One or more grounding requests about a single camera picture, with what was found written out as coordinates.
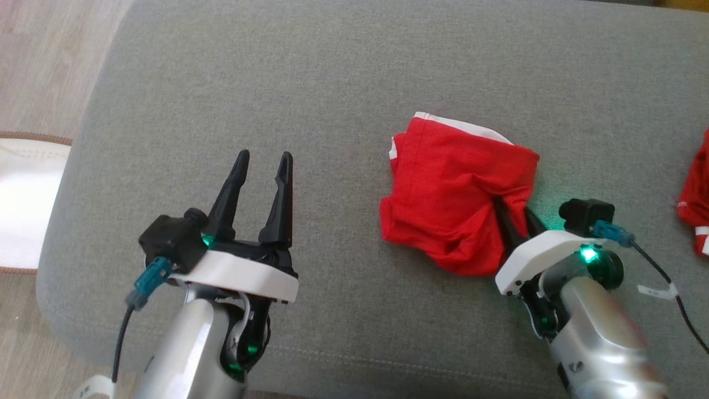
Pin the red white-striped shorts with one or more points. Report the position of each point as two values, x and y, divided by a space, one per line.
443 205

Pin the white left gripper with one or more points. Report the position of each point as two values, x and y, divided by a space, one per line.
243 271

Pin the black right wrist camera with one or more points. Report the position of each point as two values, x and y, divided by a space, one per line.
584 213

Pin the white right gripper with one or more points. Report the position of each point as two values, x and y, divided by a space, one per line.
532 255

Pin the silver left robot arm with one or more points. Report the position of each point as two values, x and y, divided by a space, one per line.
188 349

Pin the red white jersey shirt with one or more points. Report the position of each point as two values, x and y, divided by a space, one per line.
695 194

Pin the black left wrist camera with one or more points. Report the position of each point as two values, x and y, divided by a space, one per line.
171 238

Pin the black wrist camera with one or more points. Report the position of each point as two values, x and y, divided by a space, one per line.
171 238
584 213

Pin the white rug brown edge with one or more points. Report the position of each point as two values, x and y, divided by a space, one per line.
27 205

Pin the grey fabric sofa seat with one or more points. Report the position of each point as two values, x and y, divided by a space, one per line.
277 83

